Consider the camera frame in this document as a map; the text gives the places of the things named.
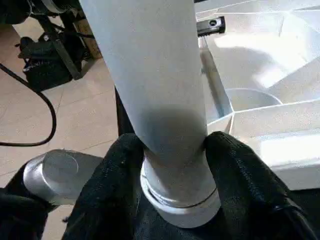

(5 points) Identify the black tripod stand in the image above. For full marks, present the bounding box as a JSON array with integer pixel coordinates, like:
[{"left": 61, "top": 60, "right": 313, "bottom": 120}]
[{"left": 29, "top": 0, "right": 96, "bottom": 81}]

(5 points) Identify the black bag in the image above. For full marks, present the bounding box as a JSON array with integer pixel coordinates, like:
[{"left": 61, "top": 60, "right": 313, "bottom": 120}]
[{"left": 18, "top": 34, "right": 88, "bottom": 92}]

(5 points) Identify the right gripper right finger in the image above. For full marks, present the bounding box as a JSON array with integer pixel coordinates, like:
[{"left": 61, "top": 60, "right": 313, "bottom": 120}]
[{"left": 203, "top": 131, "right": 320, "bottom": 240}]

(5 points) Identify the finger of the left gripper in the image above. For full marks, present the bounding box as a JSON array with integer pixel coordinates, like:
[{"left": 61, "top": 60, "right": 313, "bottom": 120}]
[{"left": 196, "top": 16, "right": 226, "bottom": 36}]

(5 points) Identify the white plastic table leg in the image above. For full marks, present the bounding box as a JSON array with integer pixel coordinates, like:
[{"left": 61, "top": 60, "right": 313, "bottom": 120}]
[{"left": 79, "top": 0, "right": 222, "bottom": 229}]

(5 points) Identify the thick black cable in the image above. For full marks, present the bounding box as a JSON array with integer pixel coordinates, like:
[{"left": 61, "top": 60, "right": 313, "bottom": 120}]
[{"left": 0, "top": 62, "right": 57, "bottom": 147}]

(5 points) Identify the white plastic table top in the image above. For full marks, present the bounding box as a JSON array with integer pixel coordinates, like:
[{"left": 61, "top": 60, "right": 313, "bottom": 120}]
[{"left": 194, "top": 0, "right": 320, "bottom": 191}]

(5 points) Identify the black work mat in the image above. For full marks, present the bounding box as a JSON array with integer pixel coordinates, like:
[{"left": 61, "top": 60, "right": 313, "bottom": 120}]
[{"left": 113, "top": 84, "right": 320, "bottom": 240}]

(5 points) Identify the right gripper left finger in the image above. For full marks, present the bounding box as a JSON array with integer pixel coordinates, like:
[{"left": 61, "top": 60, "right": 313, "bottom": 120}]
[{"left": 62, "top": 133, "right": 146, "bottom": 240}]

